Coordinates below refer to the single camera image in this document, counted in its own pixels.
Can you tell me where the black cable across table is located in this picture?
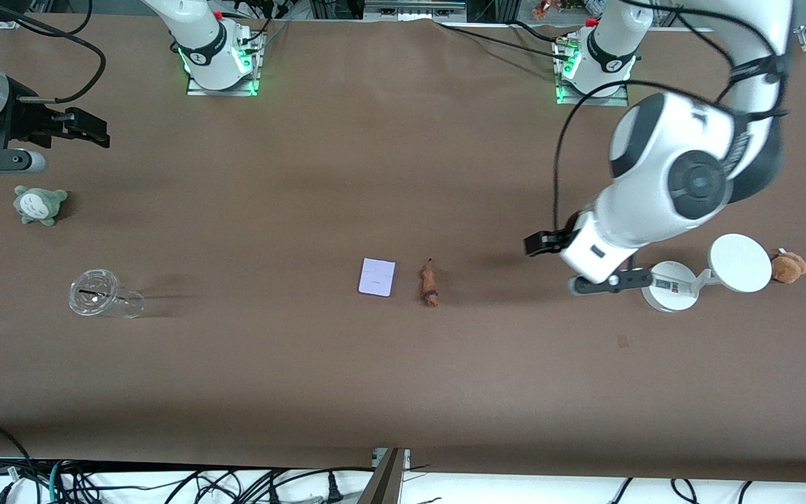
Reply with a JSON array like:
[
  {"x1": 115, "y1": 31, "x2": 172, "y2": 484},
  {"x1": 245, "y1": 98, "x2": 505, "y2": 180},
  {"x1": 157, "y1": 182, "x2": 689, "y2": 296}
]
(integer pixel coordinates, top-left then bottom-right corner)
[{"x1": 434, "y1": 20, "x2": 575, "y2": 60}]

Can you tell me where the clear plastic cup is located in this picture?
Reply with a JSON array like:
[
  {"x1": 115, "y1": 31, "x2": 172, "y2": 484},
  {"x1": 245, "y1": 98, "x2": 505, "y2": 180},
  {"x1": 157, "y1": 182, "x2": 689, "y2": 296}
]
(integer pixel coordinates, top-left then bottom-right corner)
[{"x1": 69, "y1": 268, "x2": 146, "y2": 319}]

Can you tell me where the white round desk lamp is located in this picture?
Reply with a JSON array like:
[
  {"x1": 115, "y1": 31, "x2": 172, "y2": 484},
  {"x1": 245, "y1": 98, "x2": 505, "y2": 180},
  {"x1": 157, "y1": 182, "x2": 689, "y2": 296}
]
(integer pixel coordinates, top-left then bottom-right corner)
[{"x1": 640, "y1": 233, "x2": 773, "y2": 313}]

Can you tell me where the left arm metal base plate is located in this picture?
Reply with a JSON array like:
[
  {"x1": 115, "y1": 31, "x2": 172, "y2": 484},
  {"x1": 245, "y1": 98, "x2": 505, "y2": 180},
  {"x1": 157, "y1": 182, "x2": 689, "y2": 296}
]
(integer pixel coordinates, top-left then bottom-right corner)
[{"x1": 556, "y1": 35, "x2": 630, "y2": 107}]

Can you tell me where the brown table cover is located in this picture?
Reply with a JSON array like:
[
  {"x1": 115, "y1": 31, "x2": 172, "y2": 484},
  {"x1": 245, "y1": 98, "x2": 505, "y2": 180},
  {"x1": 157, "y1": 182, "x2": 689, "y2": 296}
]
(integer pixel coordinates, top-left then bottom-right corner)
[{"x1": 0, "y1": 14, "x2": 806, "y2": 484}]

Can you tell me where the green plush toy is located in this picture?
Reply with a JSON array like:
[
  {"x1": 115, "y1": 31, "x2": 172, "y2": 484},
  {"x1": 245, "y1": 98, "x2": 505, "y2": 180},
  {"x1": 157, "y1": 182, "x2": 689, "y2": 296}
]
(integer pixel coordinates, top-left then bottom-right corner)
[{"x1": 13, "y1": 185, "x2": 69, "y2": 227}]

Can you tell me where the brown lion statue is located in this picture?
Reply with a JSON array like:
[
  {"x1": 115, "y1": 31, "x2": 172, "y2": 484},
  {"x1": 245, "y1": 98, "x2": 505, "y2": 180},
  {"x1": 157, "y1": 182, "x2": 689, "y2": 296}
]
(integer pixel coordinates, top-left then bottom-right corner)
[{"x1": 420, "y1": 258, "x2": 441, "y2": 308}]

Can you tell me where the aluminium frame rail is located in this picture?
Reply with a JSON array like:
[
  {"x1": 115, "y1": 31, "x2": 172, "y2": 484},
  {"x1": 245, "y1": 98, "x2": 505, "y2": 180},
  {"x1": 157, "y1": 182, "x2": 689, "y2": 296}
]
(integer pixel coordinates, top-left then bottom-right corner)
[{"x1": 363, "y1": 0, "x2": 468, "y2": 20}]

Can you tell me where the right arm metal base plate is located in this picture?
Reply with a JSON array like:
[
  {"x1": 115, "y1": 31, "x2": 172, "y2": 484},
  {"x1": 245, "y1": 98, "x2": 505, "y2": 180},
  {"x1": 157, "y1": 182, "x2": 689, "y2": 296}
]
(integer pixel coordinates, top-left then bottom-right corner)
[{"x1": 186, "y1": 28, "x2": 262, "y2": 97}]

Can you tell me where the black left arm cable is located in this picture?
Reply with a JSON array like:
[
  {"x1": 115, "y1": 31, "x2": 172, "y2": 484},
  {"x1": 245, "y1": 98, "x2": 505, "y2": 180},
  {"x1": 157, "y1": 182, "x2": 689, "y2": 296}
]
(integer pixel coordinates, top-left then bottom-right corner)
[{"x1": 553, "y1": 0, "x2": 792, "y2": 235}]

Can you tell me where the aluminium frame post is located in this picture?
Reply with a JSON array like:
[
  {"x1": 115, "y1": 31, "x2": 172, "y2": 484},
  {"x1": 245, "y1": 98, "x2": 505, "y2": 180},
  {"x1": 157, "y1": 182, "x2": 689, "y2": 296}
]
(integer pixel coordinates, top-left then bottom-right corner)
[{"x1": 358, "y1": 448, "x2": 411, "y2": 504}]

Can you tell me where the brown plush toy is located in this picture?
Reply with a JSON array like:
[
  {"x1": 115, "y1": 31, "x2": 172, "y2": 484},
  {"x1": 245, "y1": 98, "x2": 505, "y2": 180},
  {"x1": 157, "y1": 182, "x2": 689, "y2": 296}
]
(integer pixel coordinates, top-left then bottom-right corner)
[{"x1": 770, "y1": 248, "x2": 806, "y2": 284}]

